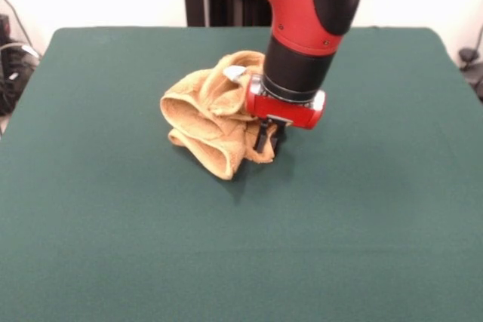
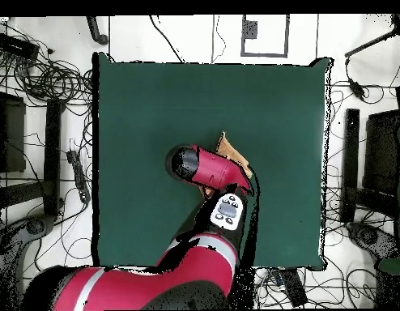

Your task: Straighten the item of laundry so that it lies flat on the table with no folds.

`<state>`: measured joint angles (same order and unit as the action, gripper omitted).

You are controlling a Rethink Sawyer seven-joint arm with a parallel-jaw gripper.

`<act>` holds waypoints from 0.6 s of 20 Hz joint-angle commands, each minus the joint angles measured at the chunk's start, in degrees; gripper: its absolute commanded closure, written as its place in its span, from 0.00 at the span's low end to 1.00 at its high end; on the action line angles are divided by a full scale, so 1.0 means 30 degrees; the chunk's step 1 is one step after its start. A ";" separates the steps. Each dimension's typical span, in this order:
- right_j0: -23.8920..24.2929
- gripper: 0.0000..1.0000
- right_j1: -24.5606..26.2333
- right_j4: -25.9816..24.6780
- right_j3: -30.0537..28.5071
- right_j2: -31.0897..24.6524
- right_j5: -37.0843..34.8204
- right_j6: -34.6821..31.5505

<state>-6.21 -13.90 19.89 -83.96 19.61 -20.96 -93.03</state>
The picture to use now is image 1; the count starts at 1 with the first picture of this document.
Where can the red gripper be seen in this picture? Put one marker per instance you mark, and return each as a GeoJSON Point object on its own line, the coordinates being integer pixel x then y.
{"type": "Point", "coordinates": [283, 112]}

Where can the yellow terry towel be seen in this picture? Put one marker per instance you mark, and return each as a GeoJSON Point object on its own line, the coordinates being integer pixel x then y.
{"type": "Point", "coordinates": [196, 122]}

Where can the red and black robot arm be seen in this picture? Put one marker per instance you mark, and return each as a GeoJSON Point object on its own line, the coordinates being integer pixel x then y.
{"type": "Point", "coordinates": [302, 16]}

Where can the dark green tablecloth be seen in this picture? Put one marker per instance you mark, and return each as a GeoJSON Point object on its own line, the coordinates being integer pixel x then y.
{"type": "Point", "coordinates": [113, 243]}

